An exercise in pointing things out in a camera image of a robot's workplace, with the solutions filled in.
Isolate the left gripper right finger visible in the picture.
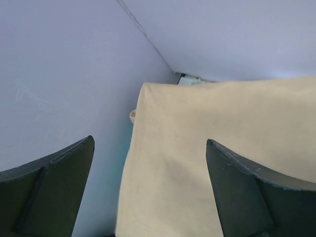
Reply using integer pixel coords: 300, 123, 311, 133
206, 139, 316, 237

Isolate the beige t shirt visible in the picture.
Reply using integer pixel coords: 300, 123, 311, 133
115, 77, 316, 237

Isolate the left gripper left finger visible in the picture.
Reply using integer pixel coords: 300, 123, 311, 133
0, 135, 95, 237

